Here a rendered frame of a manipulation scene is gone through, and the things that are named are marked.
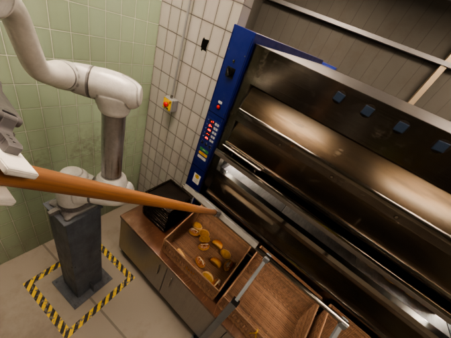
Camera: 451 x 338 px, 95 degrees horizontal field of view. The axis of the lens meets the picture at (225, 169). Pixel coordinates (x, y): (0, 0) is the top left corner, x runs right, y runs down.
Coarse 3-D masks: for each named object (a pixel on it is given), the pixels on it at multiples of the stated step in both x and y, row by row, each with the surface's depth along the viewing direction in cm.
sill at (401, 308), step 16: (224, 176) 169; (272, 208) 156; (288, 224) 149; (304, 240) 146; (336, 256) 139; (352, 272) 134; (368, 288) 131; (400, 304) 126; (416, 320) 121; (432, 336) 119
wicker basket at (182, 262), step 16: (192, 224) 191; (208, 224) 188; (176, 240) 174; (192, 240) 180; (224, 240) 182; (240, 240) 175; (208, 256) 173; (240, 256) 177; (192, 272) 151; (224, 272) 167
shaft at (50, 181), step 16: (0, 176) 22; (16, 176) 24; (48, 176) 27; (64, 176) 29; (64, 192) 30; (80, 192) 32; (96, 192) 34; (112, 192) 38; (128, 192) 42; (144, 192) 49; (176, 208) 64; (192, 208) 76; (208, 208) 97
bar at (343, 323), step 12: (264, 252) 123; (276, 264) 119; (252, 276) 120; (288, 276) 116; (300, 288) 114; (228, 312) 121; (216, 324) 134; (348, 324) 106; (192, 336) 175; (204, 336) 149; (336, 336) 106
